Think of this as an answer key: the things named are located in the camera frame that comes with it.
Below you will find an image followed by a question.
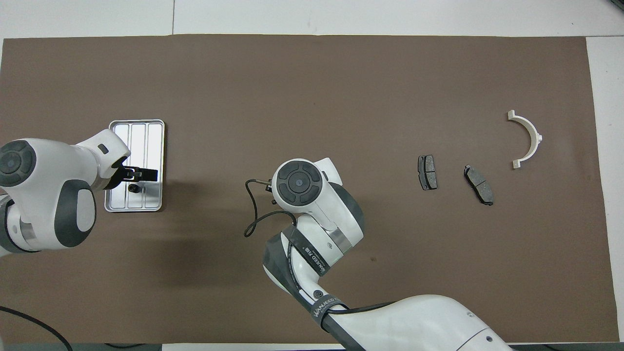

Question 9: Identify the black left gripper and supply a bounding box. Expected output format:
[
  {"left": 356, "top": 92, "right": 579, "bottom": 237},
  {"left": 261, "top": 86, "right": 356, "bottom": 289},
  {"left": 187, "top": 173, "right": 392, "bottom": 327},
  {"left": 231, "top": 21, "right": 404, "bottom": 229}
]
[{"left": 105, "top": 158, "right": 158, "bottom": 191}]

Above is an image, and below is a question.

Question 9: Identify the silver metal tray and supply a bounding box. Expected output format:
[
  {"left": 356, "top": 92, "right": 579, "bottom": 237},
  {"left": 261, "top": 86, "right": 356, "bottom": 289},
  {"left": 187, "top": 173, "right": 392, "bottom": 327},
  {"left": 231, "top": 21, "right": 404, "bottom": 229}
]
[{"left": 104, "top": 119, "right": 166, "bottom": 213}]

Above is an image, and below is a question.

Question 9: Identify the brown table mat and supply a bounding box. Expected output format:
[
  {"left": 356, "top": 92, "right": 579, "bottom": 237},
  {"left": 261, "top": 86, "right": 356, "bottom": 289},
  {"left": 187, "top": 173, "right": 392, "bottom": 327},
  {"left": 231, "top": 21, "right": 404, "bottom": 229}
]
[{"left": 0, "top": 34, "right": 607, "bottom": 344}]

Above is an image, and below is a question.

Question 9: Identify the dark grey rectangular brake pad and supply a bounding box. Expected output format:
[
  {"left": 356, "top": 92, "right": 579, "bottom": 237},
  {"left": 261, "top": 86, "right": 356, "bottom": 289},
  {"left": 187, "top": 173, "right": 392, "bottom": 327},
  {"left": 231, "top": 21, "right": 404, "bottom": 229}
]
[{"left": 418, "top": 155, "right": 438, "bottom": 191}]

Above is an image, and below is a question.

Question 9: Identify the dark grey eared brake pad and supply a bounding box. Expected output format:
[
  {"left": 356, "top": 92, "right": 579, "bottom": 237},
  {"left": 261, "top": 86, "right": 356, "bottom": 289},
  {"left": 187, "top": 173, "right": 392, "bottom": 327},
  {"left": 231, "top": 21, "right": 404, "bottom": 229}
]
[{"left": 464, "top": 165, "right": 494, "bottom": 206}]

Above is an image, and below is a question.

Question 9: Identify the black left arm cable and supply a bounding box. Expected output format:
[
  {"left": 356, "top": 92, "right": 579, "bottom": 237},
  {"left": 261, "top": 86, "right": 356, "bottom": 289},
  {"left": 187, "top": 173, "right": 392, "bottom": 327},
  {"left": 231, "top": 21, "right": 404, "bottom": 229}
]
[{"left": 0, "top": 305, "right": 74, "bottom": 351}]

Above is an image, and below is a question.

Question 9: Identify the white curved plastic bracket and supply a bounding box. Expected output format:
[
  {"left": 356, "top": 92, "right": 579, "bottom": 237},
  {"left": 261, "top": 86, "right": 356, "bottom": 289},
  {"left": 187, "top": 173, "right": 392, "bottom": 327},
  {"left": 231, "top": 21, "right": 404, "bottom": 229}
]
[{"left": 507, "top": 110, "right": 543, "bottom": 170}]

